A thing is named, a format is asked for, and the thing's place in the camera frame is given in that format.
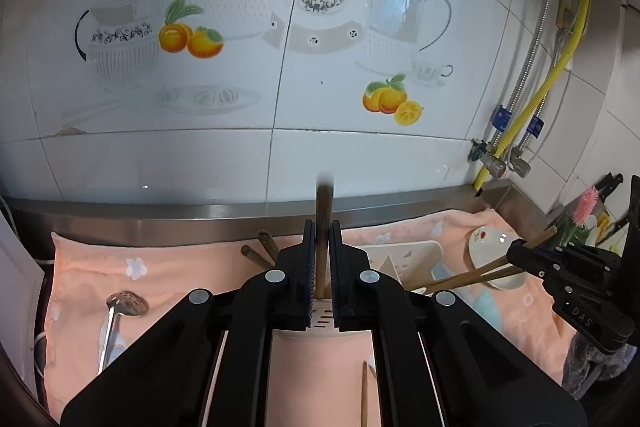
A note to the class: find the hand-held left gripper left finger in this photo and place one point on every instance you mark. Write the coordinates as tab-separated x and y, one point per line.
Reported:
310	267

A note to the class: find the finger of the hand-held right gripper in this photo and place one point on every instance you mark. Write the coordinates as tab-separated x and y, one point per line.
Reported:
530	257

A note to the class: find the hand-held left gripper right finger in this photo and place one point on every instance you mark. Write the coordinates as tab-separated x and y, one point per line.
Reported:
336	267

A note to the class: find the brown wooden chopstick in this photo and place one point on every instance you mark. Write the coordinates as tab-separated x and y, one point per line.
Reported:
267	242
324	217
470	273
364	397
372	372
500	276
252	254

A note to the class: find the beige plastic utensil holder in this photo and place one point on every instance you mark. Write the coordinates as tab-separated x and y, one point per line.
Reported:
400	257

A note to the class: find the small white bowl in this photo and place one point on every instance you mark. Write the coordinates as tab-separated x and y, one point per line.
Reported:
492	242

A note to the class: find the pink bristle brush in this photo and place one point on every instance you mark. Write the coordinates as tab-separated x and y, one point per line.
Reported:
585	204

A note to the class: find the metal water valve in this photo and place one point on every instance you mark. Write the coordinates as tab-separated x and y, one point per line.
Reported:
520	164
484	155

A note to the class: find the peach printed towel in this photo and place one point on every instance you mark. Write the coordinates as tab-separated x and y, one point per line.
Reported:
175	257

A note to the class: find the metal slotted spoon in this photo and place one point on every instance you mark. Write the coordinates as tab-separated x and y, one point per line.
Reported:
127	302

